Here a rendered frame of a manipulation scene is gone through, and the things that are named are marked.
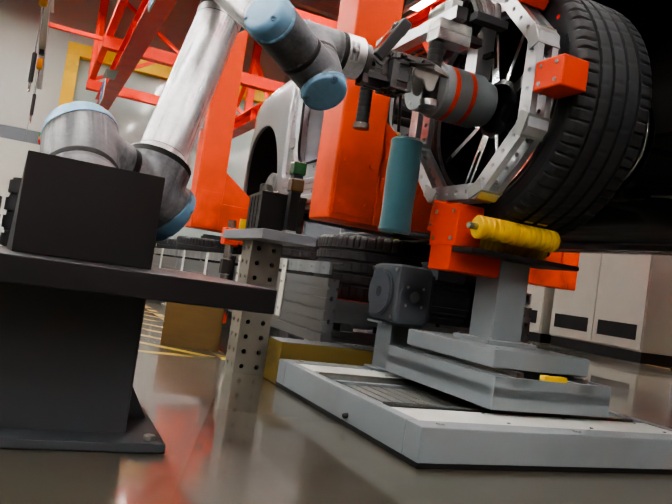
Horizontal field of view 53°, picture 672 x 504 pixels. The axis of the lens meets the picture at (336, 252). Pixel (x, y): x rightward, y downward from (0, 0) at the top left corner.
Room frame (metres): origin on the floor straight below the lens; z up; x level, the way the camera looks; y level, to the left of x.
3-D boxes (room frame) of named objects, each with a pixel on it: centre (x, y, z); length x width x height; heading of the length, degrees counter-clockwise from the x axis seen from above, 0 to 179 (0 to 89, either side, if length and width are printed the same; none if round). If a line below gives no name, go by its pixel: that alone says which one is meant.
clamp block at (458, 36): (1.53, -0.19, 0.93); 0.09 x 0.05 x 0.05; 114
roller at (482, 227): (1.70, -0.44, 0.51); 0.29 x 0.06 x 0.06; 114
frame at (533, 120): (1.77, -0.30, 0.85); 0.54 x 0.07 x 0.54; 24
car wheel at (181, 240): (5.19, 0.88, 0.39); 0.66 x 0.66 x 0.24
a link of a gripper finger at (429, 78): (1.49, -0.15, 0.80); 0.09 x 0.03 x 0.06; 107
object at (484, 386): (1.84, -0.46, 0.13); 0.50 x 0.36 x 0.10; 24
